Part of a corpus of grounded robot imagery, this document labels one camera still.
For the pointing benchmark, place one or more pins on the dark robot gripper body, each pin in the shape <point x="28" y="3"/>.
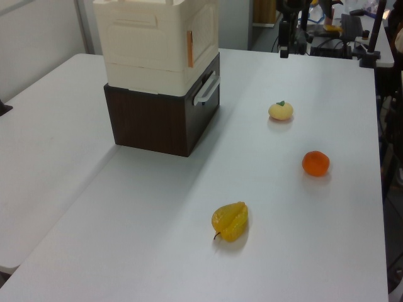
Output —
<point x="284" y="33"/>

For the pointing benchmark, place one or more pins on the cream cabinet door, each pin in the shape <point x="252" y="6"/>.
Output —
<point x="204" y="31"/>

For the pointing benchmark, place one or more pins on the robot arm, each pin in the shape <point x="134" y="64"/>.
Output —
<point x="290" y="7"/>

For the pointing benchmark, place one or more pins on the cream plastic cabinet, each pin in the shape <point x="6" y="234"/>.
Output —
<point x="138" y="47"/>

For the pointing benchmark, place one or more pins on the thin black pole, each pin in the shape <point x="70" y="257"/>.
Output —
<point x="304" y="15"/>

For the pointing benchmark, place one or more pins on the light wooden panel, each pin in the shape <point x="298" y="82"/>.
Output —
<point x="266" y="12"/>

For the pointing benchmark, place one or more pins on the black electronics box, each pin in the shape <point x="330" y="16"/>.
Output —
<point x="330" y="47"/>

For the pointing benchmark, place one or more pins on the small yellow object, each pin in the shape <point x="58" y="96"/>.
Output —
<point x="333" y="28"/>

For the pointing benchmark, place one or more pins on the pale yellow fruit green leaf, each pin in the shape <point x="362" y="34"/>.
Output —
<point x="281" y="112"/>

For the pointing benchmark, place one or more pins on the black keyboard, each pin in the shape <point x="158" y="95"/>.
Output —
<point x="351" y="26"/>

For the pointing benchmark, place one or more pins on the white device with black knob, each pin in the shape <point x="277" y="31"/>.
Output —
<point x="362" y="42"/>

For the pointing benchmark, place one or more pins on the black pole with table clamp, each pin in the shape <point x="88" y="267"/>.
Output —
<point x="374" y="34"/>

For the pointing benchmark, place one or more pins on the orange tangerine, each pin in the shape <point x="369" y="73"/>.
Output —
<point x="315" y="163"/>

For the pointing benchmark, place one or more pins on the dark brown wooden drawer box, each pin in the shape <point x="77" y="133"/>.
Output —
<point x="148" y="122"/>

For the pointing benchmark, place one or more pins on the yellow starfruit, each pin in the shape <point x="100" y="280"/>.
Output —
<point x="230" y="221"/>

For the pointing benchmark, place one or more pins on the dark clamp foot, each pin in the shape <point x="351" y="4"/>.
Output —
<point x="4" y="108"/>

